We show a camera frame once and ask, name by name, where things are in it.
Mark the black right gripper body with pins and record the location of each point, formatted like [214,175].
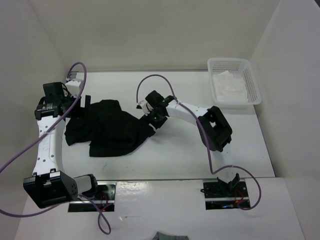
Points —
[155,120]

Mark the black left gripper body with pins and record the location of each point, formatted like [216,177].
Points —
[76,111]

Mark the black pleated skirt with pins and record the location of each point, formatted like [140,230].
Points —
[111,131]

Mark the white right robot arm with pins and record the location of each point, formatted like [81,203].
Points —
[214,130]

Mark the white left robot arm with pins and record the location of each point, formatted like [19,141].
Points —
[49,185]

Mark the white cloth in basket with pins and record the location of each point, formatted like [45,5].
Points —
[229,87]

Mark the white perforated plastic basket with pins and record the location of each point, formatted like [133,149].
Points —
[237,66]

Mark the grey folded cloth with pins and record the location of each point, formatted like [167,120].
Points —
[162,236]

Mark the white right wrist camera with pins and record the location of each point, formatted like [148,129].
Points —
[144,106]

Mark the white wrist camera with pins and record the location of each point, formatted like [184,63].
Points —
[144,106]
[74,86]

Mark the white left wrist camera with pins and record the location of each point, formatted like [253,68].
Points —
[74,86]

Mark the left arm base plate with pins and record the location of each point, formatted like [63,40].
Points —
[104,198]

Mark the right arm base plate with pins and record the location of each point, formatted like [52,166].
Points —
[215,199]

